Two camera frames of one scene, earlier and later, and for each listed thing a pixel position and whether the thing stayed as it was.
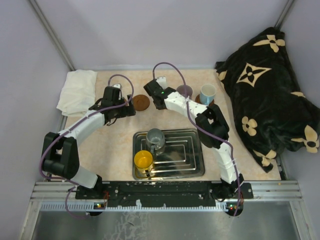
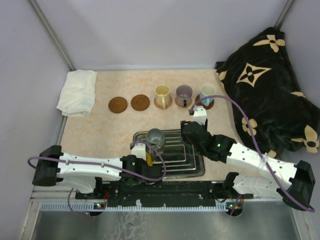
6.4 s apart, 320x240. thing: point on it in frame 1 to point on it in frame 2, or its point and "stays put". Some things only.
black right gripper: (160, 108) to (183, 136)
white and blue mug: (207, 94) stays put
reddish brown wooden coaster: (141, 102) stays put
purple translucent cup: (185, 90) stays put
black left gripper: (128, 110) to (143, 162)
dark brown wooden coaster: (198, 100) stays put
